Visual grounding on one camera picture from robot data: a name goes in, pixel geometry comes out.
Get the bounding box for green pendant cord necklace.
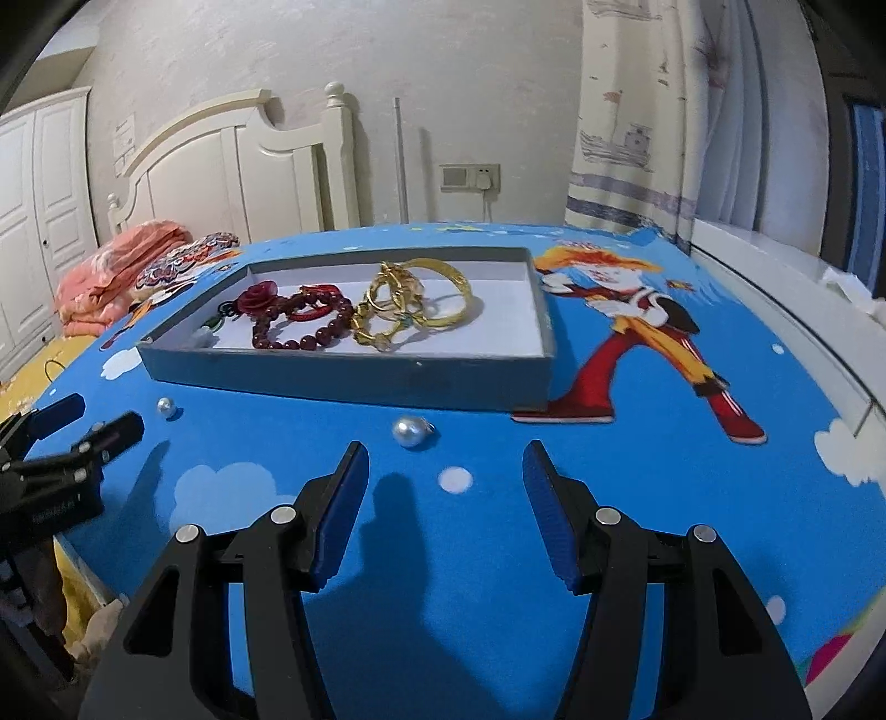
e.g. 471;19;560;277
204;295;245;333

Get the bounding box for red rose brooch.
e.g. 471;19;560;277
236;280;278;316

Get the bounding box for dark red bead bracelet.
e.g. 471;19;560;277
249;289;356;353

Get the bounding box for red cord bracelet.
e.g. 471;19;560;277
284;282;347;323

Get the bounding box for gold bamboo bangle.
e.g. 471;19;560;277
352;297;424;352

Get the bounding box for large silver pearl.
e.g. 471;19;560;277
390;415;435;450

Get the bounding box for gold ring bangles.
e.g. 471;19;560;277
365;263;425;320

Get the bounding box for wide gold cuff bangle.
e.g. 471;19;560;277
403;258;475;330

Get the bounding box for grey jewelry tray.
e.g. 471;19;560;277
138;246;555;413

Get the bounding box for person left hand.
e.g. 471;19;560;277
2;540;68;636

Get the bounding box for yellow floral bedsheet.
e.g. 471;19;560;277
0;336;95;419

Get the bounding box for small white pearl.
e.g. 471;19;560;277
156;396;177;420

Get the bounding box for pink folded blanket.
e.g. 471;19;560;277
54;220;190;337

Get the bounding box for patterned pillow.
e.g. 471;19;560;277
132;233;240;292

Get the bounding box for white wardrobe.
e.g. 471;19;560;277
0;87;97;381

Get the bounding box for blue cartoon table cloth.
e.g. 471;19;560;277
36;225;884;718

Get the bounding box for white bed headboard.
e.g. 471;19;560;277
107;81;360;243

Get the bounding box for white window sill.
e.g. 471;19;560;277
691;220;884;435

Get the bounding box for white tissue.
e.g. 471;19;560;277
820;267;882;316

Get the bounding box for ship print curtain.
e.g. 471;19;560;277
565;0;766;248

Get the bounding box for white wall pipe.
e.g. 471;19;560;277
392;96;410;224

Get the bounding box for wall socket panel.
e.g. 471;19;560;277
439;163;500;193

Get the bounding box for dark window frame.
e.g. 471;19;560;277
802;2;884;299

